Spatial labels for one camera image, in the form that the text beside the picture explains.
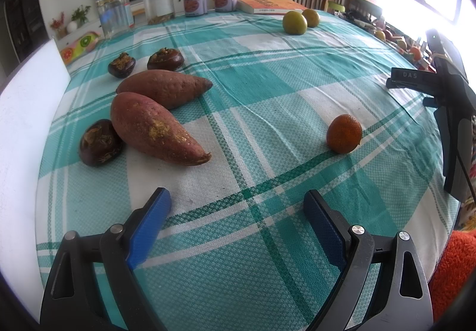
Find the clear container with black lid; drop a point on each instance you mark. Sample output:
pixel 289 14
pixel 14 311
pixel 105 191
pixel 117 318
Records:
pixel 158 5

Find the white board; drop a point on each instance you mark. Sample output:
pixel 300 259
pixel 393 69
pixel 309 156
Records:
pixel 26 137

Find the green-yellow round citrus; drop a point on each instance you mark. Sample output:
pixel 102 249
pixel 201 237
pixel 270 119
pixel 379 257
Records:
pixel 313 17
pixel 294 23

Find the orange book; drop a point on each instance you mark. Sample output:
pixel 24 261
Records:
pixel 267 4

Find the small orange tangerine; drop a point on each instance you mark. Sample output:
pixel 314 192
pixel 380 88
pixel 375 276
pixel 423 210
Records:
pixel 344 133

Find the glass jar with gold lid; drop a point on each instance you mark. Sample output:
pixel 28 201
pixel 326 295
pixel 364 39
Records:
pixel 115 16

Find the slim red sweet potato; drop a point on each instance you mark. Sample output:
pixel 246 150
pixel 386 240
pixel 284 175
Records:
pixel 167 87

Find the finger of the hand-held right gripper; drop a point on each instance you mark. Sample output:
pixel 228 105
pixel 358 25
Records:
pixel 409 84
pixel 431 102

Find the dark brown water chestnut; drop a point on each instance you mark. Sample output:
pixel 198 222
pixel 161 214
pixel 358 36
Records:
pixel 165 60
pixel 98 145
pixel 122 66

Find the red flower bunch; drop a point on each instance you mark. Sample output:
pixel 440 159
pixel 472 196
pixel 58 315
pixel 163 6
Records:
pixel 58 23

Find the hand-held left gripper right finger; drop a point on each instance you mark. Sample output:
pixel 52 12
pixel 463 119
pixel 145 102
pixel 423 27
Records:
pixel 327 232

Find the black cabinet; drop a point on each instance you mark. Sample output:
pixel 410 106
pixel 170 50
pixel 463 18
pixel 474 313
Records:
pixel 26 22

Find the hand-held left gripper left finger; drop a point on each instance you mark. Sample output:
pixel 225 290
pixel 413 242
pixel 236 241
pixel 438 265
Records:
pixel 148 226

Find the pile of mixed fruit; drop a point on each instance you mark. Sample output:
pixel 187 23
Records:
pixel 403 44

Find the orange fuzzy cloth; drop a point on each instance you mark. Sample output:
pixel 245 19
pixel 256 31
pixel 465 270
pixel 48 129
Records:
pixel 455 267

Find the teal checked tablecloth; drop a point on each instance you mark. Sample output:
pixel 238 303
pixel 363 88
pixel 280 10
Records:
pixel 260 93

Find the fruit-print tray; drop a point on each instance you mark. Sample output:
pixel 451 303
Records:
pixel 80 46

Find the small green plant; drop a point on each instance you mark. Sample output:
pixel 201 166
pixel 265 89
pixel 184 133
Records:
pixel 81 14

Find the large red sweet potato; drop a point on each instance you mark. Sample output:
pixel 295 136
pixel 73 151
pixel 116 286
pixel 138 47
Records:
pixel 152 128

